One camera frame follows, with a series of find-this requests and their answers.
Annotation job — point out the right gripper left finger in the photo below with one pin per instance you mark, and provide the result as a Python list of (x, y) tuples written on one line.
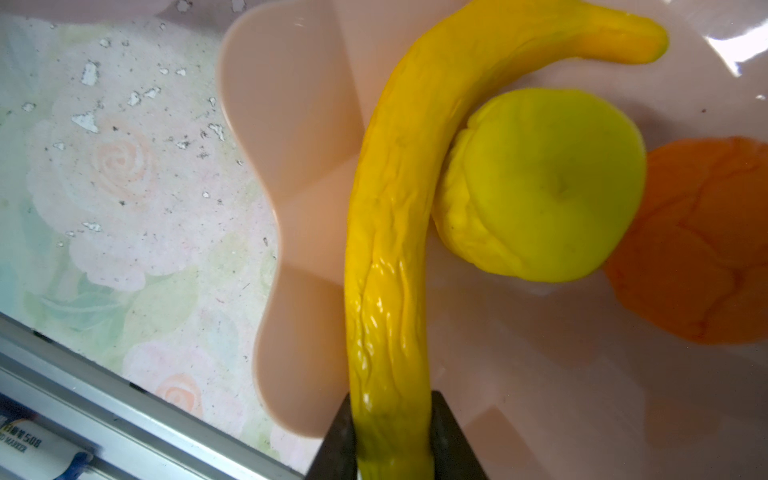
[(336, 457)]

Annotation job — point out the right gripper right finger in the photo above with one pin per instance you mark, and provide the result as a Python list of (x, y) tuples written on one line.
[(454, 458)]

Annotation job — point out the yellow green toy mango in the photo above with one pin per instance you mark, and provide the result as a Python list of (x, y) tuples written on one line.
[(449, 69)]

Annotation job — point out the pink faceted bowl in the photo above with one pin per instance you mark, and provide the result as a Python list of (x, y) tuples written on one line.
[(547, 381)]

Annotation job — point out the yellow toy fruit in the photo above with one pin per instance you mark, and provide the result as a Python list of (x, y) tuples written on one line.
[(541, 184)]

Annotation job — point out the orange toy fruit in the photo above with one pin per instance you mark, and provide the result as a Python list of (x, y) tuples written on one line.
[(694, 262)]

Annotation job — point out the blue marker pen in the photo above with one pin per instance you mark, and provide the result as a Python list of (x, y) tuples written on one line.
[(29, 451)]

